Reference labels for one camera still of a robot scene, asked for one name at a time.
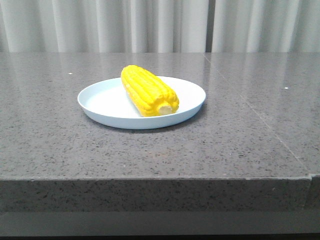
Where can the yellow plastic corn cob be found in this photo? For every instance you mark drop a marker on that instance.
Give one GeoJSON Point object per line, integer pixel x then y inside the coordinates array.
{"type": "Point", "coordinates": [150, 95]}

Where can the light blue round plate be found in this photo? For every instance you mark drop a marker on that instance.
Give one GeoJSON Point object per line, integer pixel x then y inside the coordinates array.
{"type": "Point", "coordinates": [107, 103]}

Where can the white pleated curtain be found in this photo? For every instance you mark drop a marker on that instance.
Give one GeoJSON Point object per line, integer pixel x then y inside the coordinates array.
{"type": "Point", "coordinates": [160, 26]}

